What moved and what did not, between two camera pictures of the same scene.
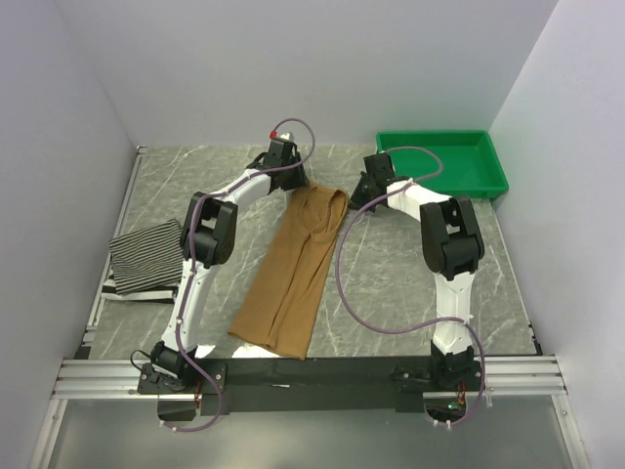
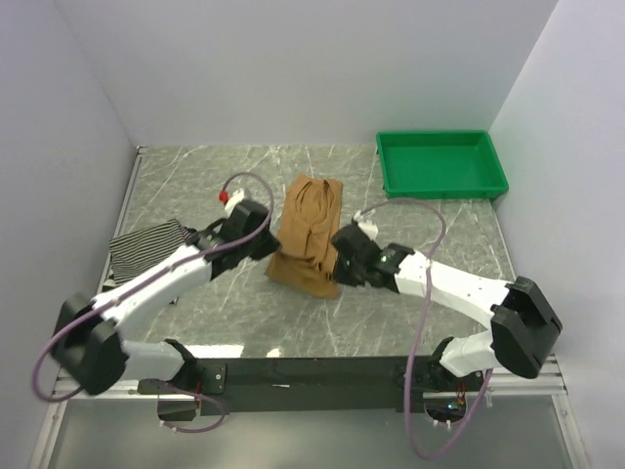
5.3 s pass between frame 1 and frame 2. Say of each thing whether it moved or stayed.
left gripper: moved
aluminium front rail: stayed
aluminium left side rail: stayed
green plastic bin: stayed
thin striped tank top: stayed
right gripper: moved
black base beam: stayed
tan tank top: moved
